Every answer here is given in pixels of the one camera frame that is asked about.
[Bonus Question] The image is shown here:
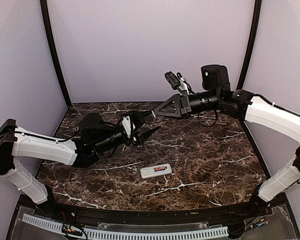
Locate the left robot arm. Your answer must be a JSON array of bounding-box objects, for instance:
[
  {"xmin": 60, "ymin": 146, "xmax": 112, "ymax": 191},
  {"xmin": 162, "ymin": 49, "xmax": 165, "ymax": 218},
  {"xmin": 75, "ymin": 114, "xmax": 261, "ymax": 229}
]
[{"xmin": 0, "ymin": 111, "xmax": 159, "ymax": 218}]

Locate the white slotted cable duct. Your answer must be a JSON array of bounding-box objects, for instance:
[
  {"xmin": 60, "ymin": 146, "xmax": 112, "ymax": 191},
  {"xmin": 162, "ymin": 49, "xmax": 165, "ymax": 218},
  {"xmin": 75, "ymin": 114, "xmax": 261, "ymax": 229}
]
[{"xmin": 22, "ymin": 213, "xmax": 229, "ymax": 240}]

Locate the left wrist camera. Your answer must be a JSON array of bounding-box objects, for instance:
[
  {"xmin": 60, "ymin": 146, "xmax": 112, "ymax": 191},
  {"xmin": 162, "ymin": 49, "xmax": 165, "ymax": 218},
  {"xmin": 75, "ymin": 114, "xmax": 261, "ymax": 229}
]
[{"xmin": 118, "ymin": 114, "xmax": 137, "ymax": 141}]

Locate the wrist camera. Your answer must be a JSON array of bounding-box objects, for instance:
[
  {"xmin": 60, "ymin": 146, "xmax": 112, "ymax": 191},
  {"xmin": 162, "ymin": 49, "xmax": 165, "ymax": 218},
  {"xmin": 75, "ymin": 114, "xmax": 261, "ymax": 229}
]
[
  {"xmin": 118, "ymin": 114, "xmax": 137, "ymax": 141},
  {"xmin": 164, "ymin": 71, "xmax": 191, "ymax": 94}
]

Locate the orange battery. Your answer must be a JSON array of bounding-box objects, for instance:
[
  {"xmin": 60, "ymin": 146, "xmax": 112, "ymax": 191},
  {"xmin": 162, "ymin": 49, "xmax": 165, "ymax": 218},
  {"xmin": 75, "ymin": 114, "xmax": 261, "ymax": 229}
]
[{"xmin": 154, "ymin": 166, "xmax": 167, "ymax": 172}]

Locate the black frame post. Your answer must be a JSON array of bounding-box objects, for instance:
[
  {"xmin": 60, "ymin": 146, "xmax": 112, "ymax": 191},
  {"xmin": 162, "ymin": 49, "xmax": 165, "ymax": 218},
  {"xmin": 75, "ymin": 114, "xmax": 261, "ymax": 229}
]
[
  {"xmin": 236, "ymin": 0, "xmax": 262, "ymax": 90},
  {"xmin": 39, "ymin": 0, "xmax": 72, "ymax": 108}
]

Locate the black front rail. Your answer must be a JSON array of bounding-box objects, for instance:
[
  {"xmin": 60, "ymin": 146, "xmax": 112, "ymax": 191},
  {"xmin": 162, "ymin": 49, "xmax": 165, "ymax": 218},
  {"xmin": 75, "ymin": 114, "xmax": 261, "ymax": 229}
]
[{"xmin": 10, "ymin": 193, "xmax": 294, "ymax": 227}]

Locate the white remote control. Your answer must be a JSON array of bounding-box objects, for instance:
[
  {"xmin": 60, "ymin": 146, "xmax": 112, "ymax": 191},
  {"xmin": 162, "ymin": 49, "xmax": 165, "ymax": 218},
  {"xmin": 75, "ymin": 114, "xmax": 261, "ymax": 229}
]
[{"xmin": 140, "ymin": 163, "xmax": 172, "ymax": 179}]

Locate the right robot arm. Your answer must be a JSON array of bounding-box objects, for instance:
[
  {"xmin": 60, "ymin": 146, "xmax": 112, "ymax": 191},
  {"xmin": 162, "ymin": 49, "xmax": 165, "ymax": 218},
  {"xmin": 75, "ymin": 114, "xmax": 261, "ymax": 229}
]
[{"xmin": 153, "ymin": 64, "xmax": 300, "ymax": 217}]

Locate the right black frame post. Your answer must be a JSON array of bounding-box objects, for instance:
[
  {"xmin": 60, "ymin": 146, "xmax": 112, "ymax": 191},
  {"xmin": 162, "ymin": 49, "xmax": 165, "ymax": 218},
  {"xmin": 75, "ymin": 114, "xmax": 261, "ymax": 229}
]
[{"xmin": 236, "ymin": 0, "xmax": 262, "ymax": 90}]

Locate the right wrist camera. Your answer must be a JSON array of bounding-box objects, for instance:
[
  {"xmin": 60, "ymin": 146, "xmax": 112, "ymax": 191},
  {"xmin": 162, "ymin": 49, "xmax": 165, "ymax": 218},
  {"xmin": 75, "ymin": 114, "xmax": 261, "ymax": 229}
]
[{"xmin": 164, "ymin": 71, "xmax": 191, "ymax": 94}]

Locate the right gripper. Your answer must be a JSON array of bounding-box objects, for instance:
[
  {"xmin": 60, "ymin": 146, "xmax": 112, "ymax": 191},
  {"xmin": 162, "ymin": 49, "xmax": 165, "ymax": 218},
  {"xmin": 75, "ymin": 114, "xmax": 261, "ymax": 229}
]
[{"xmin": 153, "ymin": 89, "xmax": 221, "ymax": 120}]

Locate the left black frame post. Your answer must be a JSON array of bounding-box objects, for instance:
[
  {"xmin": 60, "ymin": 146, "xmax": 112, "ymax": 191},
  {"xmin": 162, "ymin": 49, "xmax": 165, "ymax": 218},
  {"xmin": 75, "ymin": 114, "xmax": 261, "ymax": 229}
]
[{"xmin": 39, "ymin": 0, "xmax": 72, "ymax": 108}]

